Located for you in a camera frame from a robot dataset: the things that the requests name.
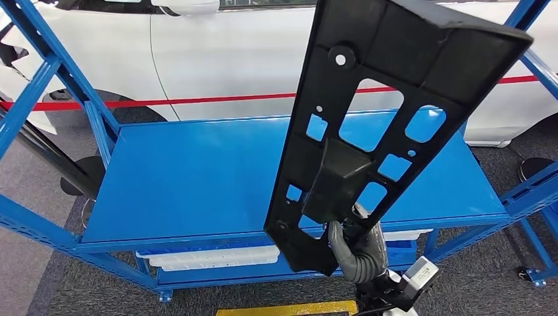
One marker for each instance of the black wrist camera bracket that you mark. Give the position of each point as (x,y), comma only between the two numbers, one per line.
(379,292)

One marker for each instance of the white plastic bin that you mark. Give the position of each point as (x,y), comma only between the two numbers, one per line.
(209,268)
(209,260)
(410,235)

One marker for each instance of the red barrier belt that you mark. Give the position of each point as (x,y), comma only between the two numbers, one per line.
(218,99)

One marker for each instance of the white car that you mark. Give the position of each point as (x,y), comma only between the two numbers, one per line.
(239,52)

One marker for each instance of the black plastic panel part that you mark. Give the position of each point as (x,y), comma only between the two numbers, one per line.
(392,43)

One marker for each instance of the blue plastic bin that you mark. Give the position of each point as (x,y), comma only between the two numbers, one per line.
(187,251)
(403,255)

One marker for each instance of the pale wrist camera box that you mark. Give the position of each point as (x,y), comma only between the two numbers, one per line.
(420,274)

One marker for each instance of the blue metal shelf rack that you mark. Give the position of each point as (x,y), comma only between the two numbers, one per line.
(174,174)
(536,278)

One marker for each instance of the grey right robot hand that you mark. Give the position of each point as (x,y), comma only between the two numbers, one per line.
(366,266)

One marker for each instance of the black stanchion post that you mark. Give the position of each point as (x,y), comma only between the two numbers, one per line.
(85,174)

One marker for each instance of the dark stanchion base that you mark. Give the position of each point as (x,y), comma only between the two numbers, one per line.
(535,169)

